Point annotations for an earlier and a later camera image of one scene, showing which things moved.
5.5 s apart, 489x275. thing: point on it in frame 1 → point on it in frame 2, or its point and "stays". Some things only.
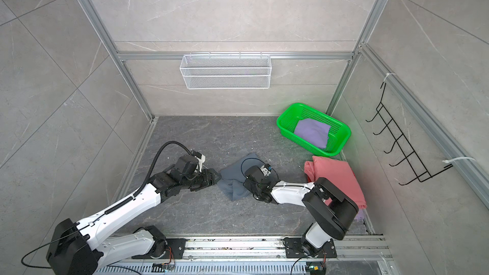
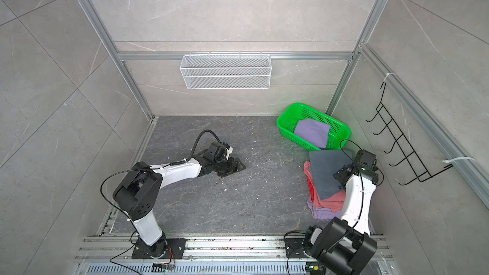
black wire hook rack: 412,160 stays
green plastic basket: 290,117 stays
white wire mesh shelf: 226,72 stays
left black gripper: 209,180 → 233,167
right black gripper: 247,185 → 341,173
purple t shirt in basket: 314,132 stays
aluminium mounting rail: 353,247 stays
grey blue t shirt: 230,179 → 324,164
